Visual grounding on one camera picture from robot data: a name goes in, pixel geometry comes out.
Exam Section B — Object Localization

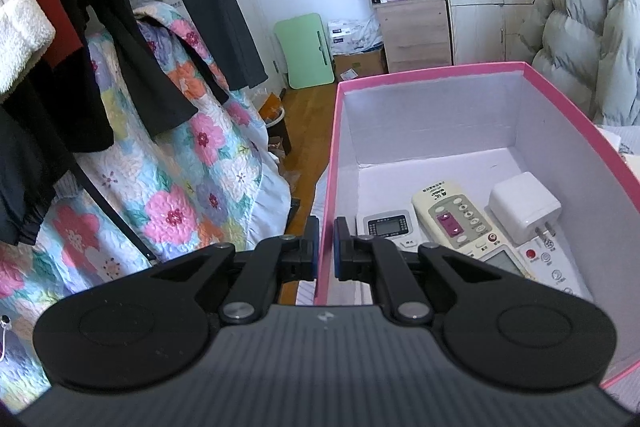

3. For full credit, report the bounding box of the yellowed remote control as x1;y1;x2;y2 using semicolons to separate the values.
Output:
516;236;593;301

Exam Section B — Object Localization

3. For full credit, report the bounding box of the white grey remote control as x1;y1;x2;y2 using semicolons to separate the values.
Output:
356;208;427;253

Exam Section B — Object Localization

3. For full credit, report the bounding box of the grey puffer jacket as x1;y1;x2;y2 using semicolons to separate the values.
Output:
513;0;639;127

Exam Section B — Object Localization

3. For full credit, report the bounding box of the white power adapter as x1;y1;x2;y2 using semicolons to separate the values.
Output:
488;171;562;246

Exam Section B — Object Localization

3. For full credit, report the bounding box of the floral quilt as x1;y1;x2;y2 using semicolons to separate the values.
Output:
1;2;291;412

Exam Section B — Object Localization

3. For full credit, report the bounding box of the cream remote control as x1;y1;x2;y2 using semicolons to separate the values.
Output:
411;181;535;280

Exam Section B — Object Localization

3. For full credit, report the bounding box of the white fleece cuff coat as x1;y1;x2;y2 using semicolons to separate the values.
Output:
0;0;55;98

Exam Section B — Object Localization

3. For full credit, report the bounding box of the pink storage box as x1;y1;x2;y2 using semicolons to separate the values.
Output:
314;63;639;395

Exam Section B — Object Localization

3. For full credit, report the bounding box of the cardboard box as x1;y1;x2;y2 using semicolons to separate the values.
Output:
333;48;387;81

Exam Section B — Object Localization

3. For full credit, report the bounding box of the dark navy jacket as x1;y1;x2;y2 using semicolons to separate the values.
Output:
1;48;114;245

